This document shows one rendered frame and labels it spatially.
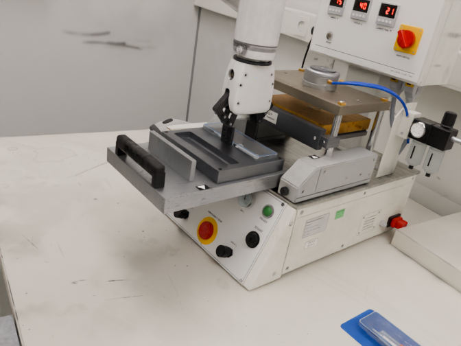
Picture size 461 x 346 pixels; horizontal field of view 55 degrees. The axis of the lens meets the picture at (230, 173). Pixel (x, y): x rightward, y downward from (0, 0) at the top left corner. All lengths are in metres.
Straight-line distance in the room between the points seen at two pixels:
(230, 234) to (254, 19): 0.43
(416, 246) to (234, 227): 0.46
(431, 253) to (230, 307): 0.52
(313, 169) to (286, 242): 0.15
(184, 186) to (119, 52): 1.73
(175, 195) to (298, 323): 0.34
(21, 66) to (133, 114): 0.62
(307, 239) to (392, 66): 0.43
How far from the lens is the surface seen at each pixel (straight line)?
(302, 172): 0.86
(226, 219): 0.95
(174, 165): 0.81
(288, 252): 0.91
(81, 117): 2.47
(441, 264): 1.14
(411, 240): 1.17
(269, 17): 0.82
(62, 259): 0.94
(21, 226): 1.05
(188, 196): 0.74
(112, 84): 2.46
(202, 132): 0.94
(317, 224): 0.94
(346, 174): 0.95
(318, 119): 0.96
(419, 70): 1.05
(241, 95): 0.84
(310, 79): 1.00
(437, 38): 1.04
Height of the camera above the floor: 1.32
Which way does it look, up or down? 25 degrees down
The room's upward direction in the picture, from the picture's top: 10 degrees clockwise
